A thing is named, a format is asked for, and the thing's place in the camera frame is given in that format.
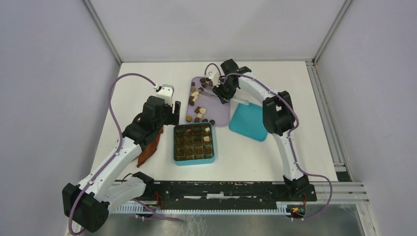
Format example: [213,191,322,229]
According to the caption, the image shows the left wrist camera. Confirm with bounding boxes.
[156,84,175,106]

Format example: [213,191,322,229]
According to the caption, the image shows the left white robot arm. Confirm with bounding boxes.
[62,96,181,236]

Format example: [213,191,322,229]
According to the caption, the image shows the brown cloth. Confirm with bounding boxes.
[136,127,164,168]

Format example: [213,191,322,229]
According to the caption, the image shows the teal box lid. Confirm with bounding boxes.
[229,103,268,142]

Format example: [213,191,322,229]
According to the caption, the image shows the teal chocolate box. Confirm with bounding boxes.
[173,122,216,166]

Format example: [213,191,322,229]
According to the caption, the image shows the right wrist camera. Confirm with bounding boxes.
[205,70,221,87]

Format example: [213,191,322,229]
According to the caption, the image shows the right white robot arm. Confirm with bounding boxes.
[212,59,310,201]

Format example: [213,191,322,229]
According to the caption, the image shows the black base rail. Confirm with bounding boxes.
[138,181,317,210]

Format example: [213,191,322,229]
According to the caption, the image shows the purple chocolate tray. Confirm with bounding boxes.
[182,77,231,127]

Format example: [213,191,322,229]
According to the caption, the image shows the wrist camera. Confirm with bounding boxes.
[205,70,221,87]
[156,84,175,106]

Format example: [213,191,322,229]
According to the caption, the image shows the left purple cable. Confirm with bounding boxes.
[67,73,157,236]

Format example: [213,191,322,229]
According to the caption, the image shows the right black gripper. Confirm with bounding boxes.
[212,78,237,104]

